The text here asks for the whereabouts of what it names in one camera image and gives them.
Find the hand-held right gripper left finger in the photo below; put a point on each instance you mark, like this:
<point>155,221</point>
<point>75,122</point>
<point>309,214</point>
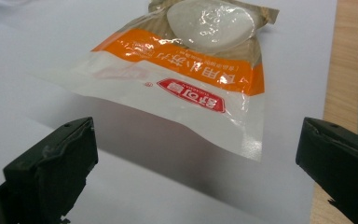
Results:
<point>48,174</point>

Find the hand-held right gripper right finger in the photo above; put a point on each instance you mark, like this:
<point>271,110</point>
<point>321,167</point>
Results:
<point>338,161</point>

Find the orange and white plastic bag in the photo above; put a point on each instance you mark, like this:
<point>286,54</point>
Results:
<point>180,77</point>

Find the wooden table edge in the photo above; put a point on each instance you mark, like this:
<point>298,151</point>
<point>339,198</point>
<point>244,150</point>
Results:
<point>341,77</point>

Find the white paper sheet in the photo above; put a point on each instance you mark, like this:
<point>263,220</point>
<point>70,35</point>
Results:
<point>136,186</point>

